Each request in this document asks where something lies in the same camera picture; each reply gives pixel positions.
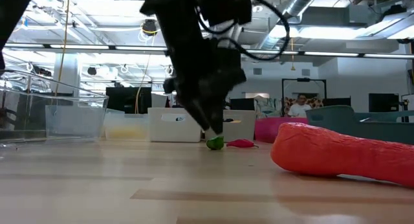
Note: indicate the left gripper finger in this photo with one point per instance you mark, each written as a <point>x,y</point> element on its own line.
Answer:
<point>218,114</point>
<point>198,114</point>

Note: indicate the small green pepper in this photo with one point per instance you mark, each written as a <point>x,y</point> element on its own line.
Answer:
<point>215,143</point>

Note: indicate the red chili pepper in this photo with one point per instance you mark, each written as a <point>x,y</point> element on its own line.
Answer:
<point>241,143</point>

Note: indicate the long orange carrot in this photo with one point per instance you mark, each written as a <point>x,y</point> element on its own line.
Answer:
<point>339,152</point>

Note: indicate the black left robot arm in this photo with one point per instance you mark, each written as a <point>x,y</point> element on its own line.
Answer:
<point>9,10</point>

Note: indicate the small black monitor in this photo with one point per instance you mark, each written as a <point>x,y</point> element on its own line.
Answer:
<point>242,104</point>

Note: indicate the white plastic bin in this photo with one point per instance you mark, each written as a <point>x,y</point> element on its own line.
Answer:
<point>174,130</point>

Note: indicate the grey plastic bin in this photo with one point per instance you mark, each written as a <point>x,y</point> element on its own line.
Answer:
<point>242,130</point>

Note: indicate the red plastic bin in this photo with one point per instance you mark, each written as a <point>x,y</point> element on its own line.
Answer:
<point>268,130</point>

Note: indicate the frosted translucent plastic bin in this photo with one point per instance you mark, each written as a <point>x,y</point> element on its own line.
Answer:
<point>127,120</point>

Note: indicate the large black monitor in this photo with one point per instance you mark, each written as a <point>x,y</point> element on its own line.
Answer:
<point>127,99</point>

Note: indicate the person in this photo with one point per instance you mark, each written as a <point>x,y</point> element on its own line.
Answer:
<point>299,107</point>

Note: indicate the teal plastic bin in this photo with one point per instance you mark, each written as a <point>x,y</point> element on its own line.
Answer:
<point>326,115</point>

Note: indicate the wide black monitor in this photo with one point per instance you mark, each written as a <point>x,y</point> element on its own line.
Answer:
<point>336,102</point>

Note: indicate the long ceiling light strip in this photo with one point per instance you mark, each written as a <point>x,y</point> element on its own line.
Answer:
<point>339,54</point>

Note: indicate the black tripod light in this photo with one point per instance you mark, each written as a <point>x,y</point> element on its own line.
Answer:
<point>404,104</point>

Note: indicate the black ceiling camera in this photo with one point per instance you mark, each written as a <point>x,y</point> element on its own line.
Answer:
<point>149,26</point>

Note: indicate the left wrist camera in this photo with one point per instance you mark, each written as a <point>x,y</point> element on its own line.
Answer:
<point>226,7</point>

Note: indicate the black metal stand frame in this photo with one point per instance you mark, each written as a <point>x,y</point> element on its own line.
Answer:
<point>304,79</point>

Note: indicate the slanted silver ventilation duct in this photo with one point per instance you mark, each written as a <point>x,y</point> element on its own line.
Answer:
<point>300,4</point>

